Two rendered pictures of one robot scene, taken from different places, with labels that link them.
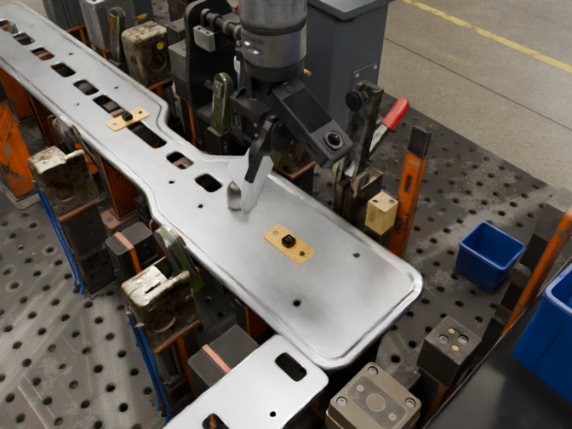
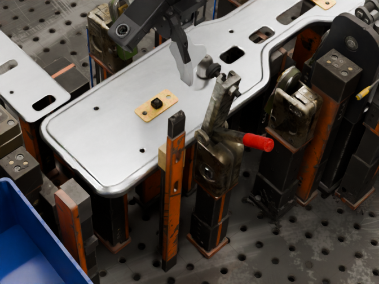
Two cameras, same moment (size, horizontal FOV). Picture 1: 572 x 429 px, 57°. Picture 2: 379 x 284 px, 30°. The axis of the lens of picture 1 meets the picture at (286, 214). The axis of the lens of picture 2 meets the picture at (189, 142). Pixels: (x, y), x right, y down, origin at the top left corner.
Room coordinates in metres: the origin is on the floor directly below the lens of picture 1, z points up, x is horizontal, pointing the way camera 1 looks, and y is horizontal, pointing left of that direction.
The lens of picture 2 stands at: (0.57, -0.85, 2.03)
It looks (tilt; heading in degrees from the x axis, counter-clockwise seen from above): 53 degrees down; 87
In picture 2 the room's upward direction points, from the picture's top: 5 degrees clockwise
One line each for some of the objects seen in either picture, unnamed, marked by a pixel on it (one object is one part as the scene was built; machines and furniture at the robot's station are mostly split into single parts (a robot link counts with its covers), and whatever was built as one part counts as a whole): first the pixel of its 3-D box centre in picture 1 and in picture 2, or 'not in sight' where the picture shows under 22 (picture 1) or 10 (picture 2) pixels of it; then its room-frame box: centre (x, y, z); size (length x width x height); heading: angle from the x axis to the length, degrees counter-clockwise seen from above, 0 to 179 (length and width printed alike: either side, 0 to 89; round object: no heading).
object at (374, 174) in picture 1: (351, 243); (213, 196); (0.67, -0.12, 0.88); 0.07 x 0.06 x 0.35; 134
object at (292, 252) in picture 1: (288, 242); (156, 103); (0.56, 0.00, 1.01); 0.08 x 0.04 x 0.01; 44
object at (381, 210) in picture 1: (369, 275); (169, 204); (0.59, -0.15, 0.88); 0.04 x 0.04 x 0.36; 44
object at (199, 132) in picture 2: (361, 180); (201, 137); (0.64, -0.12, 1.06); 0.03 x 0.01 x 0.03; 134
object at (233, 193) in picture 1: (236, 197); (205, 67); (0.65, 0.08, 1.02); 0.03 x 0.03 x 0.07
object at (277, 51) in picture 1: (271, 41); not in sight; (0.57, 0.02, 1.33); 0.08 x 0.08 x 0.05
